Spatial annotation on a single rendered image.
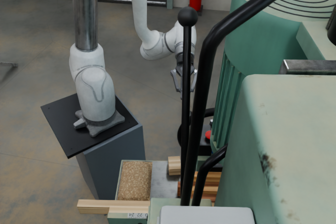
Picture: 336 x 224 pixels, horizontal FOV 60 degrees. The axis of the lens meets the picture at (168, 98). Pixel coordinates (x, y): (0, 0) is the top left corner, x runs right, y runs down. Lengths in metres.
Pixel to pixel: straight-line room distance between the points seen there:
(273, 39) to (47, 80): 2.56
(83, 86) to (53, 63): 1.74
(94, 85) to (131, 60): 1.63
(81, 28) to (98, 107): 0.35
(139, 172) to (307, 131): 0.70
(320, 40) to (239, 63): 0.14
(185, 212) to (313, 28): 0.20
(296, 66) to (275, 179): 0.11
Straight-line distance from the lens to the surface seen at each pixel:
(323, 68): 0.26
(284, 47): 0.36
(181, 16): 0.50
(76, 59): 1.40
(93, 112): 1.32
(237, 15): 0.19
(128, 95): 2.47
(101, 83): 1.26
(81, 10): 1.29
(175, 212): 0.20
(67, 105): 1.55
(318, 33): 0.30
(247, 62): 0.39
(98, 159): 1.42
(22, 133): 2.41
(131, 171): 0.86
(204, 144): 0.83
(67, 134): 1.42
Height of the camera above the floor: 1.66
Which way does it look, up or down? 43 degrees down
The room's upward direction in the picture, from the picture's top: straight up
